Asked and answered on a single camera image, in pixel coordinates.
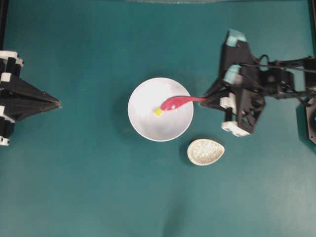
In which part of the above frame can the yellow hexagonal prism block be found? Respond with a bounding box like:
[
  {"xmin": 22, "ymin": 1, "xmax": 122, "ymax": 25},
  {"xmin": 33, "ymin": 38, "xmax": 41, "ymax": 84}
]
[{"xmin": 154, "ymin": 107, "xmax": 163, "ymax": 116}]

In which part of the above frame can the beige crackle spoon rest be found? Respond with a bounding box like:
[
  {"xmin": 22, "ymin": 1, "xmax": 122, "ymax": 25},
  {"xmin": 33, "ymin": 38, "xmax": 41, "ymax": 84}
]
[{"xmin": 187, "ymin": 139, "xmax": 225, "ymax": 166}]

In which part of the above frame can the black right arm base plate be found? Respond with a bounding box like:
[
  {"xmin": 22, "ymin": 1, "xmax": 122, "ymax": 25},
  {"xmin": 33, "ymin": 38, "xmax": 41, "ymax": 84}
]
[{"xmin": 305, "ymin": 98, "xmax": 316, "ymax": 144}]

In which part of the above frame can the red plastic spoon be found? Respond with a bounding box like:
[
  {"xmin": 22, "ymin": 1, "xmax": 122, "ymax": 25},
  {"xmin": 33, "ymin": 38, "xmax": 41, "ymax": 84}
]
[{"xmin": 160, "ymin": 96, "xmax": 206, "ymax": 111}]

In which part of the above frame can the black camera cable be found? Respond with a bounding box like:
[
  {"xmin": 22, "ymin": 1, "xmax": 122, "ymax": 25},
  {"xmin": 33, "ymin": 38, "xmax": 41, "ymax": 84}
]
[{"xmin": 240, "ymin": 54, "xmax": 316, "ymax": 75}]

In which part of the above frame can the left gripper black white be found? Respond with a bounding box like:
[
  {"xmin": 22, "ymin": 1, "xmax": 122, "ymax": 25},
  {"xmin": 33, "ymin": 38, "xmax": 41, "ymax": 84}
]
[{"xmin": 0, "ymin": 50, "xmax": 62, "ymax": 147}]

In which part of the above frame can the white round bowl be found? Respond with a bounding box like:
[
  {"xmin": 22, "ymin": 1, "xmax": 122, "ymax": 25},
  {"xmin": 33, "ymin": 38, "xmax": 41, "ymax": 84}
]
[{"xmin": 127, "ymin": 78, "xmax": 194, "ymax": 142}]

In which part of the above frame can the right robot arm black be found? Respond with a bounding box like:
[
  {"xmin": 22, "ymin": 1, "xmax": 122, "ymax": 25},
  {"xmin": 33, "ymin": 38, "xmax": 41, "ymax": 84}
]
[{"xmin": 200, "ymin": 30, "xmax": 316, "ymax": 137}]

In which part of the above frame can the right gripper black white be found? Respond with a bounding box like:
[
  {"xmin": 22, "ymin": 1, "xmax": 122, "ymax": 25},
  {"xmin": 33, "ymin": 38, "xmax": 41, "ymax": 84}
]
[{"xmin": 199, "ymin": 29, "xmax": 266, "ymax": 137}]

